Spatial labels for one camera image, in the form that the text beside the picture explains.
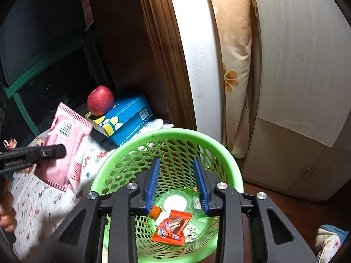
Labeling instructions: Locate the green window frame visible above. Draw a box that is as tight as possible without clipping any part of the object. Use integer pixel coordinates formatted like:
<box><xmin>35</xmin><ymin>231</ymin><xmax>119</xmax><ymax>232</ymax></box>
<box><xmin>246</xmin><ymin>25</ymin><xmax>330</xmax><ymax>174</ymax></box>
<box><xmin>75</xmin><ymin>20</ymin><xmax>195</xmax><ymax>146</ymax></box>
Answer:
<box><xmin>0</xmin><ymin>30</ymin><xmax>110</xmax><ymax>135</ymax></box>

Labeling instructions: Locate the person's left hand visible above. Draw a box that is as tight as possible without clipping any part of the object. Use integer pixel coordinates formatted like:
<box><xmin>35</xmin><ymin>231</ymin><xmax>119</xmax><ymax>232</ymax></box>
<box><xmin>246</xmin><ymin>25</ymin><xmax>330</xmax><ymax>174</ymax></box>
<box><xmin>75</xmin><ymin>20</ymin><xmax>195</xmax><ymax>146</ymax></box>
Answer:
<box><xmin>0</xmin><ymin>178</ymin><xmax>17</xmax><ymax>232</ymax></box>

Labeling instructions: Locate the green mesh basket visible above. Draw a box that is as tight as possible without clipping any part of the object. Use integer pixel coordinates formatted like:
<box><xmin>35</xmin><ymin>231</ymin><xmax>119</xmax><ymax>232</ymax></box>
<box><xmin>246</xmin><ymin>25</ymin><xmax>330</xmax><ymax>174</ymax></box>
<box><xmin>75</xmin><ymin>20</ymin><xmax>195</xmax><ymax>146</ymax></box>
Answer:
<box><xmin>90</xmin><ymin>128</ymin><xmax>244</xmax><ymax>263</ymax></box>

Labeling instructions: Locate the crumpled clear wrapper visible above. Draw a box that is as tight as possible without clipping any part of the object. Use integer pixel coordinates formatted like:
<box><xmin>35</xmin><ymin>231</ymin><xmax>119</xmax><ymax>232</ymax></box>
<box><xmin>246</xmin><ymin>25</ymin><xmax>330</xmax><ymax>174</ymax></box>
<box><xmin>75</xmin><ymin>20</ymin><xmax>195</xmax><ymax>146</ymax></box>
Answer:
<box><xmin>192</xmin><ymin>194</ymin><xmax>205</xmax><ymax>214</ymax></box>

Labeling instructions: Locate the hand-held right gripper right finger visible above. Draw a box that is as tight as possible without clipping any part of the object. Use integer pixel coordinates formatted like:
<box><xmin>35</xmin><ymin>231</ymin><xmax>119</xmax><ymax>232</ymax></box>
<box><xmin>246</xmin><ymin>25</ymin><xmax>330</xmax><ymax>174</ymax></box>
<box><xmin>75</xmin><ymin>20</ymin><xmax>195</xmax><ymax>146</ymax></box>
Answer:
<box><xmin>193</xmin><ymin>157</ymin><xmax>316</xmax><ymax>263</ymax></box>

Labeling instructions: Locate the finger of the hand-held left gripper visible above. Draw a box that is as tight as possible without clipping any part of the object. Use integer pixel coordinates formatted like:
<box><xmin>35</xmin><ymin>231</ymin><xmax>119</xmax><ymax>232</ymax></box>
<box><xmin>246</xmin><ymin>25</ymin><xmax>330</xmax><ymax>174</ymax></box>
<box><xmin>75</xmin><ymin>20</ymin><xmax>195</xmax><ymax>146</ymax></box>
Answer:
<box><xmin>26</xmin><ymin>144</ymin><xmax>67</xmax><ymax>164</ymax></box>

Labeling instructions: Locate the blue spotted tissue box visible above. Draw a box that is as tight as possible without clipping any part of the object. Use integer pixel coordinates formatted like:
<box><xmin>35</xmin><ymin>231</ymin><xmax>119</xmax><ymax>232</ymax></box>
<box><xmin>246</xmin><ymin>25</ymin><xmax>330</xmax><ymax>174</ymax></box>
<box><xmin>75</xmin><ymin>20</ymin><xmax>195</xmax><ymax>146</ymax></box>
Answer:
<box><xmin>84</xmin><ymin>94</ymin><xmax>153</xmax><ymax>147</ymax></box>

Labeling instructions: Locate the white pudding cup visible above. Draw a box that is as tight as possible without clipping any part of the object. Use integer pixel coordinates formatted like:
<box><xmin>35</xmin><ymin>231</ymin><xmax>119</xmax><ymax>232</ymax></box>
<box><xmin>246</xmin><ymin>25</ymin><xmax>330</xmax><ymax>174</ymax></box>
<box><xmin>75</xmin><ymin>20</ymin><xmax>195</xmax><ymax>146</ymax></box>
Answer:
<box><xmin>160</xmin><ymin>190</ymin><xmax>192</xmax><ymax>213</ymax></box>

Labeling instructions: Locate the red apple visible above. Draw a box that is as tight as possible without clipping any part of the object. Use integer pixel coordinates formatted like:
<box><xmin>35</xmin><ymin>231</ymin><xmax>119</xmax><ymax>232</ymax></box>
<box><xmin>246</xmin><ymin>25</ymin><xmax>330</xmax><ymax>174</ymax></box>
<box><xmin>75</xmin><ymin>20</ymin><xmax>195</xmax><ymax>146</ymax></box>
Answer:
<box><xmin>87</xmin><ymin>85</ymin><xmax>115</xmax><ymax>116</ymax></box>

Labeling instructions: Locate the beige floral pillow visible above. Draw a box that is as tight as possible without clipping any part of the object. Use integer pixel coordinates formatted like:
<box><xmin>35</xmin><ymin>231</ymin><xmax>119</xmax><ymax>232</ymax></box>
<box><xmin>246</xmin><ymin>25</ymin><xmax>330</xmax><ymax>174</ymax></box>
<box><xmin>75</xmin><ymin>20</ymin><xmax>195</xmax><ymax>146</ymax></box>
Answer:
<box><xmin>204</xmin><ymin>0</ymin><xmax>260</xmax><ymax>159</ymax></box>

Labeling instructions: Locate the dark wooden cabinet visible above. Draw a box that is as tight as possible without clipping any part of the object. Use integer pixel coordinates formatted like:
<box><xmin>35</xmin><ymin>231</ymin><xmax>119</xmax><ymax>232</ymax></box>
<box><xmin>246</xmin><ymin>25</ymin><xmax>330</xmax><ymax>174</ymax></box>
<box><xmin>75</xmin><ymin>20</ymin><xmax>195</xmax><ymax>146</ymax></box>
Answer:
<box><xmin>86</xmin><ymin>0</ymin><xmax>198</xmax><ymax>132</ymax></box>

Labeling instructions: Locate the floral cloth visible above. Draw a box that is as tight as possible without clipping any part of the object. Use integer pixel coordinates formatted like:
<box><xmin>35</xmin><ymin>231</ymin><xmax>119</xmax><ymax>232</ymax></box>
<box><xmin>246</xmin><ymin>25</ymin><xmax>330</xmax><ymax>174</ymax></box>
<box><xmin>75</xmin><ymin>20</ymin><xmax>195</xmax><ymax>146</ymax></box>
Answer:
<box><xmin>314</xmin><ymin>224</ymin><xmax>350</xmax><ymax>263</ymax></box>

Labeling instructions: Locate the white board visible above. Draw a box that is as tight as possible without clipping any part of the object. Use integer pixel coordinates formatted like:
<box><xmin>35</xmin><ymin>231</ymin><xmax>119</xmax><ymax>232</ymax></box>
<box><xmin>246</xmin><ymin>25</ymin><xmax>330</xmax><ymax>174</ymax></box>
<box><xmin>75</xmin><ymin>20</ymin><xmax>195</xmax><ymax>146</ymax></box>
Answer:
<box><xmin>165</xmin><ymin>0</ymin><xmax>228</xmax><ymax>148</ymax></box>

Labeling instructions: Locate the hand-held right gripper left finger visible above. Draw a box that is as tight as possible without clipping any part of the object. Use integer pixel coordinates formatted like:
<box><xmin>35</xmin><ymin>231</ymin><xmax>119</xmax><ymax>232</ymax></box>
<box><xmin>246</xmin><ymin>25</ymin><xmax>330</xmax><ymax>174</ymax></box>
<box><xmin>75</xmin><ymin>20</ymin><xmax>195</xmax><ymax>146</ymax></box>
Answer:
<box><xmin>20</xmin><ymin>157</ymin><xmax>161</xmax><ymax>263</ymax></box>

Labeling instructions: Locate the orange snack wrapper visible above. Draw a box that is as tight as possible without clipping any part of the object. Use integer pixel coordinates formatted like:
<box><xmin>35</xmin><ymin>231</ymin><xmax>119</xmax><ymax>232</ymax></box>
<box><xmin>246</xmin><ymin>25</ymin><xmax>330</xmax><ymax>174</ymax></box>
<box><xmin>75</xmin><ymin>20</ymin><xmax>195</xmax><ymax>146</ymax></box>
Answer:
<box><xmin>151</xmin><ymin>209</ymin><xmax>193</xmax><ymax>245</ymax></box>

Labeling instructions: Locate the pink snack packet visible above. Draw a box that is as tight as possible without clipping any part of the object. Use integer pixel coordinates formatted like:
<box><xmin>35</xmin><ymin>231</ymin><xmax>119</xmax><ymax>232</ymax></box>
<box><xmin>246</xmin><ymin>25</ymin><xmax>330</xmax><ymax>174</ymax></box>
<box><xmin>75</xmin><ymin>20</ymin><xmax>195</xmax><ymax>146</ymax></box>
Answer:
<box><xmin>35</xmin><ymin>102</ymin><xmax>94</xmax><ymax>194</ymax></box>

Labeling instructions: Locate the crumpled silver foil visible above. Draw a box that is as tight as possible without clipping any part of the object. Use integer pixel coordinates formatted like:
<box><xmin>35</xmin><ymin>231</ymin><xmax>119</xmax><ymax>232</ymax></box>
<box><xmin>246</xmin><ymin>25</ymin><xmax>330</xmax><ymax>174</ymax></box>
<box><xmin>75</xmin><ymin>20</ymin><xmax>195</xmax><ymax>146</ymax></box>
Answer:
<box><xmin>182</xmin><ymin>225</ymin><xmax>202</xmax><ymax>244</ymax></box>

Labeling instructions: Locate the white printed tablecloth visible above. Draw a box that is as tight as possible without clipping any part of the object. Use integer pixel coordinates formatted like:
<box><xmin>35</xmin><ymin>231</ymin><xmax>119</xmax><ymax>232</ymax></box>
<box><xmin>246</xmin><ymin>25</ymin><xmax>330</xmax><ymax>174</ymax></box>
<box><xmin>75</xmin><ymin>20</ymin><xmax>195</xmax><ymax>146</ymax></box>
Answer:
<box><xmin>11</xmin><ymin>126</ymin><xmax>121</xmax><ymax>261</ymax></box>

